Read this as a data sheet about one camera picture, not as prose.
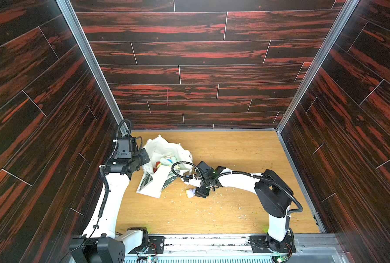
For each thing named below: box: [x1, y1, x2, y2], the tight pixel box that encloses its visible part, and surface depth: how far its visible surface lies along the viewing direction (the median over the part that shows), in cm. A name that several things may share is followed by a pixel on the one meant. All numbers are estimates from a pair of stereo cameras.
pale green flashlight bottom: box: [159, 157, 174, 167], surface depth 90 cm
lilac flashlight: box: [185, 188, 196, 199], surface depth 88 cm
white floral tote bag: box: [135, 134, 194, 199], surface depth 86 cm
